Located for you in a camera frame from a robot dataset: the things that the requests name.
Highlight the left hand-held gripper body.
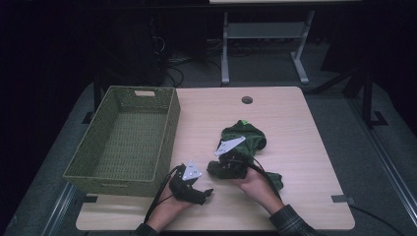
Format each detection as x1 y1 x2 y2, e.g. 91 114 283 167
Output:
168 159 209 207

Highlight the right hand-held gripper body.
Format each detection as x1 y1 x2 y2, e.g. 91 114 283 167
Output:
213 135 250 180

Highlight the green cloth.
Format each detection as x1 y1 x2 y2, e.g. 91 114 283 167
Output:
206 119 285 192

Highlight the green woven basket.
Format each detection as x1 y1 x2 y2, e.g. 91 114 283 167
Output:
62 85 182 199

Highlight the person's left hand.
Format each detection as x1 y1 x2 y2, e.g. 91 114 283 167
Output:
146 182 199 232

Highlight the person's right hand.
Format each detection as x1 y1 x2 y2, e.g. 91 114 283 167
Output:
233 166 286 216

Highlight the grey tape piece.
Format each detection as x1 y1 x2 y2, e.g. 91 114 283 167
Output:
330 194 356 205

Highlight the dark cabinet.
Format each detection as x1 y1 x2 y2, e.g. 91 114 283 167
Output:
94 13 167 88

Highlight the black metal stand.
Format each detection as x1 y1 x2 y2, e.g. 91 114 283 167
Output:
308 63 389 130

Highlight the left hand-held gripper cable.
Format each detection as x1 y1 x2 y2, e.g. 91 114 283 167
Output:
143 163 185 225

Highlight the hand-held gripper cable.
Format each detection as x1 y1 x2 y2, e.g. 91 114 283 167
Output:
143 163 185 225
246 157 283 201

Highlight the right hand-held gripper cable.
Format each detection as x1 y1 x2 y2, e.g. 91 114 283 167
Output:
246 157 283 201

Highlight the bundle of floor cables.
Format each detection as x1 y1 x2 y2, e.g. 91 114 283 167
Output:
150 33 224 89

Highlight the metal floor rail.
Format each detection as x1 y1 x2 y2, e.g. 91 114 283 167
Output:
40 181 78 236
347 97 417 227

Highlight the grey metal table frame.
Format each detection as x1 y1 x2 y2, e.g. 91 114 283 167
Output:
220 9 317 87

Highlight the black floor cable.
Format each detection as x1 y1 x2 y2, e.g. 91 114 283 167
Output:
347 202 400 236

